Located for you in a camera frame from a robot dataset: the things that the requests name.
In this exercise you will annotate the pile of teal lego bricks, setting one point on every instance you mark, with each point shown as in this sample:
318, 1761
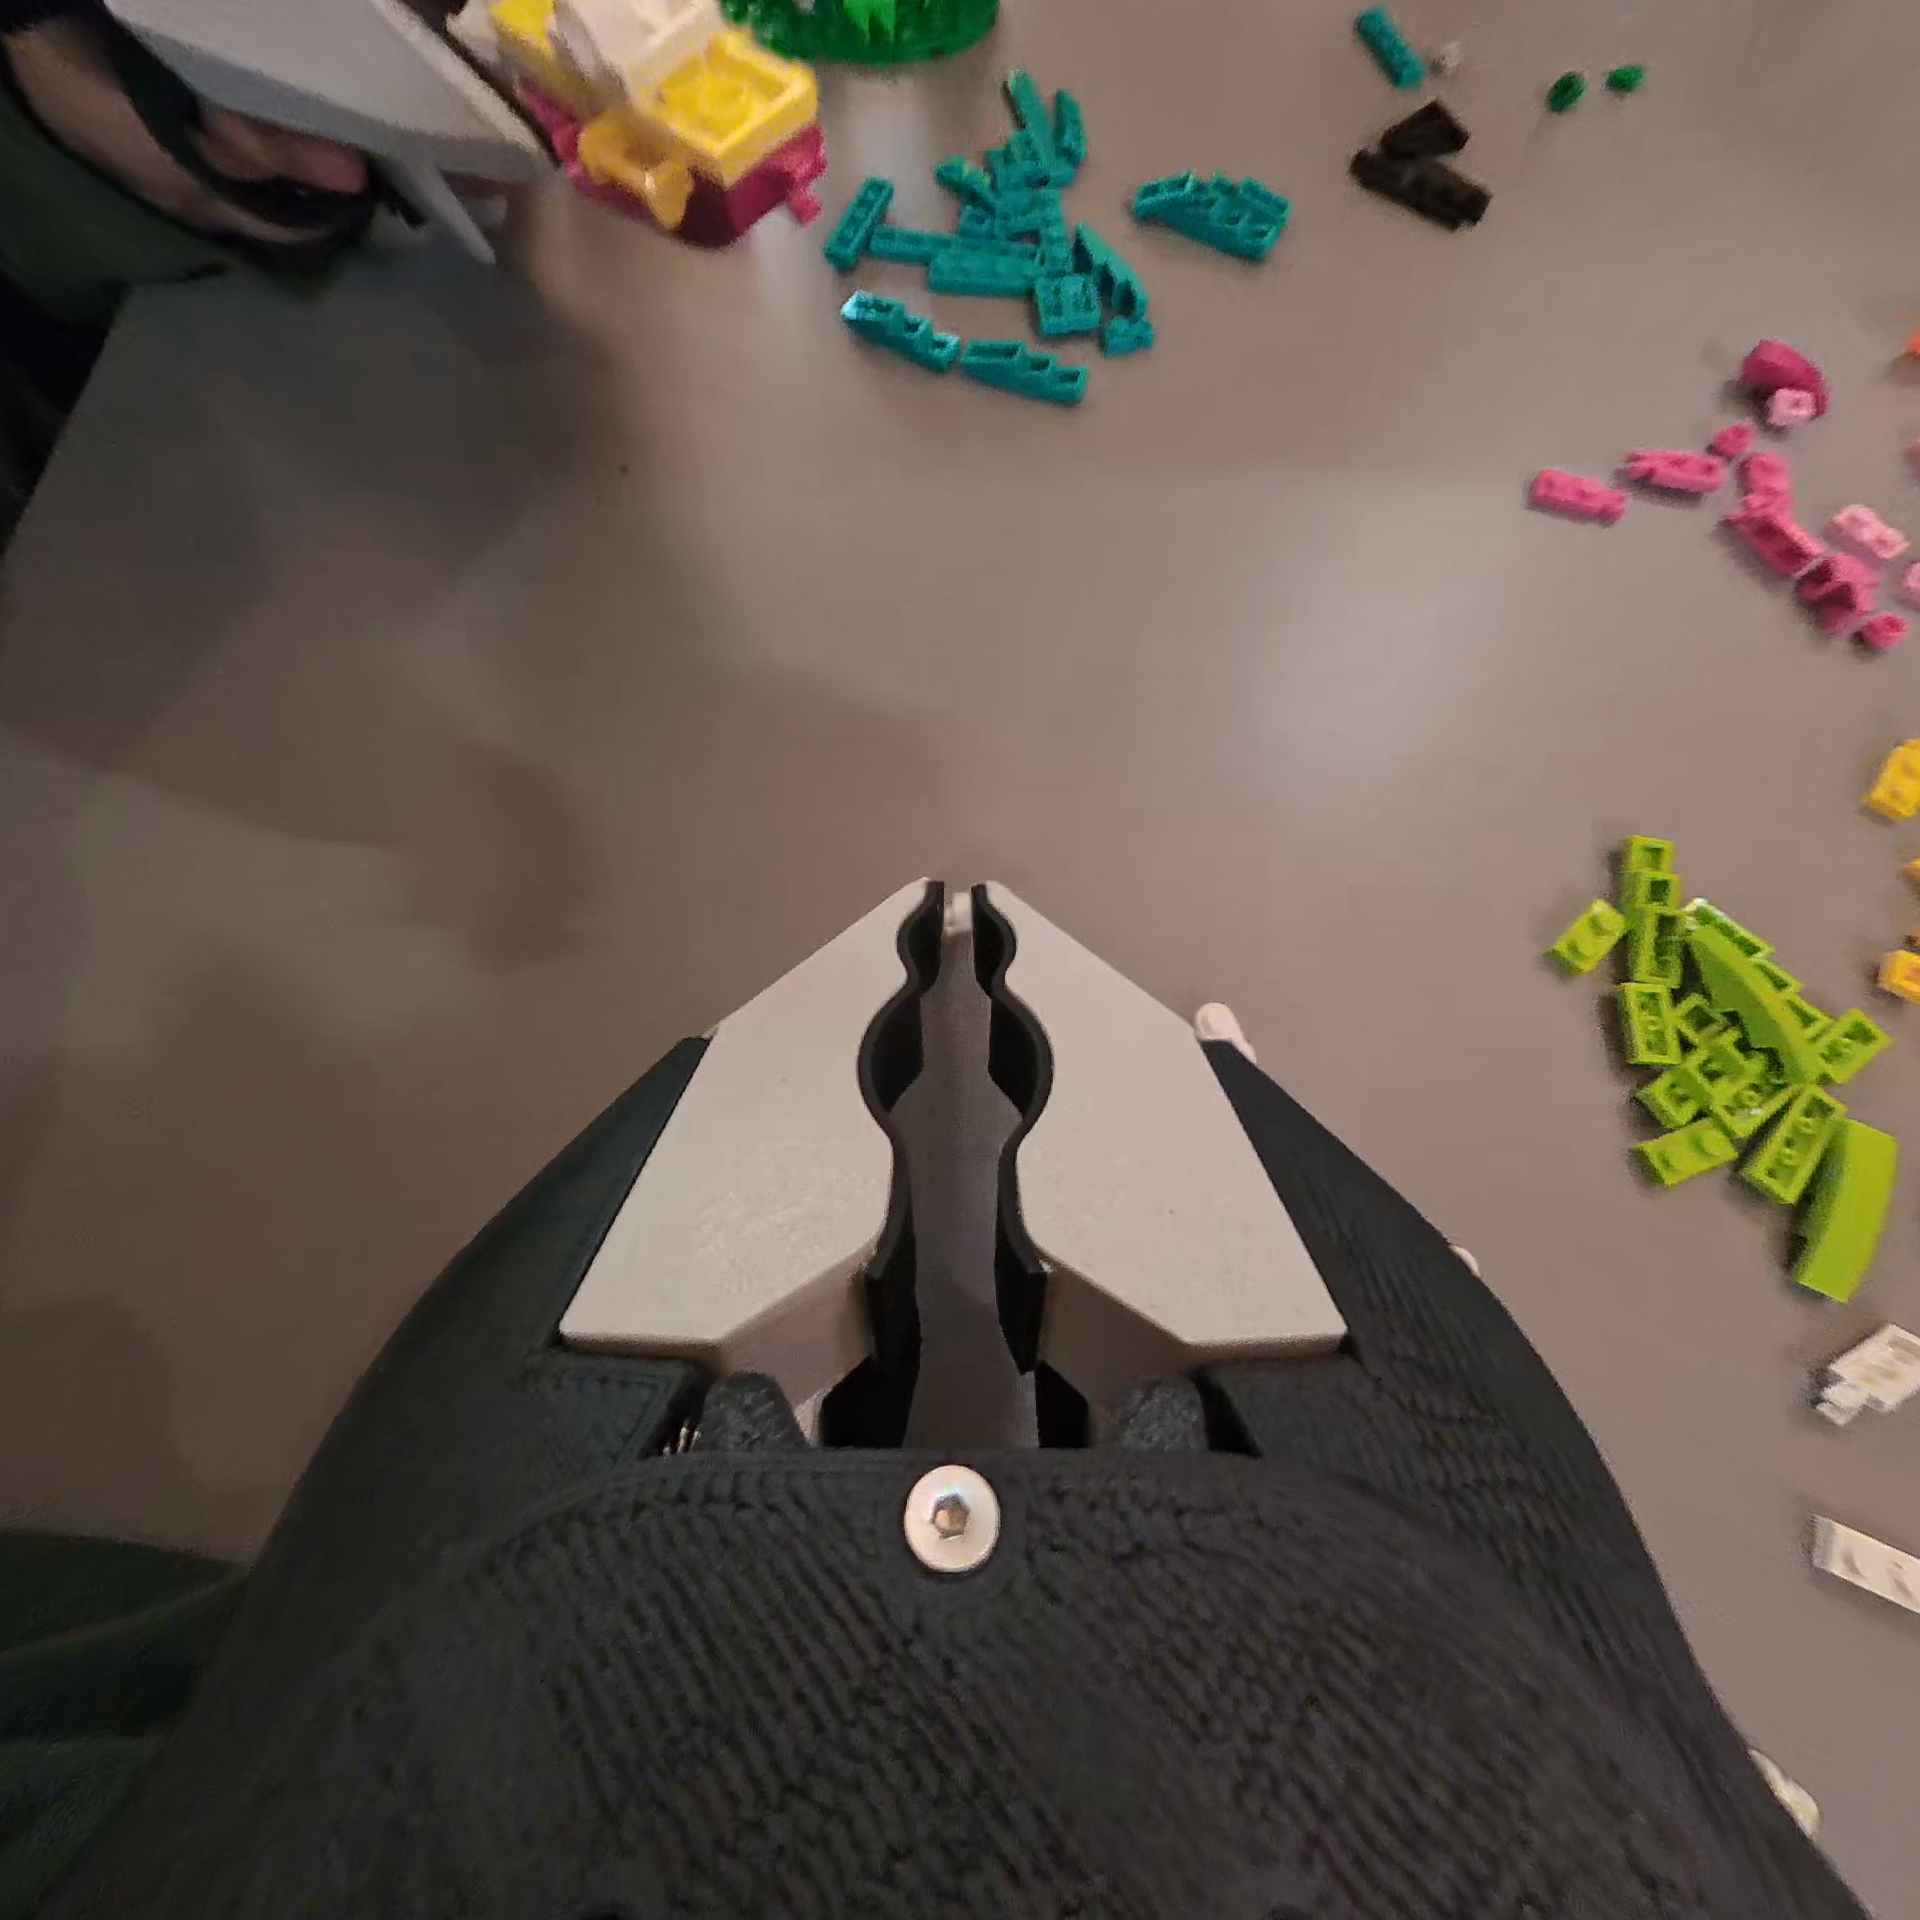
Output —
990, 255

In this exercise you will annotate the long teal lego plate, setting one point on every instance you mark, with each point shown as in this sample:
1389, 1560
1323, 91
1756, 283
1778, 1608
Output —
1389, 44

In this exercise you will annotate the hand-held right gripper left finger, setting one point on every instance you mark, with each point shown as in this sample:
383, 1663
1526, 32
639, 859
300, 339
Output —
735, 1185

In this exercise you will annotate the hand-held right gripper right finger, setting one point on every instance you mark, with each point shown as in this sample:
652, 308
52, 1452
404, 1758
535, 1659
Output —
1184, 1201

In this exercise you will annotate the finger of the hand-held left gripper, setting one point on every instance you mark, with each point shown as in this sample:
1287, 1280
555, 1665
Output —
331, 75

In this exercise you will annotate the yellow white magenta lego model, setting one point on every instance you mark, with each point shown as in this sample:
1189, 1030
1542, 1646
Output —
722, 106

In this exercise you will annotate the pile of yellow lego bricks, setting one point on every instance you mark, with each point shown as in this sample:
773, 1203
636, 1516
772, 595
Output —
1899, 779

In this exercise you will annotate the person's left forearm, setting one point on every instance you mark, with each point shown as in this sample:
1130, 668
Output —
76, 195

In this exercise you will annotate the green lego plant base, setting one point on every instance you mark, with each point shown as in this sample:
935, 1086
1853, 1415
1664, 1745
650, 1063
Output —
855, 31

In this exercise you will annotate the pile of lime lego bricks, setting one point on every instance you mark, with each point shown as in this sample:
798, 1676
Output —
1724, 1050

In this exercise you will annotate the black lego slope brick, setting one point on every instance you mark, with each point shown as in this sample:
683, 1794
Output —
1424, 187
1424, 128

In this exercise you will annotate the pile of pink lego bricks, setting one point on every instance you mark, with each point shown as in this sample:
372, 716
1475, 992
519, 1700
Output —
1787, 524

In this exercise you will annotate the scattered white lego bricks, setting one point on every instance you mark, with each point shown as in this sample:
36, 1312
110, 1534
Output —
1875, 1371

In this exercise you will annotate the person's left hand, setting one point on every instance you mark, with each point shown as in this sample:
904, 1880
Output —
278, 148

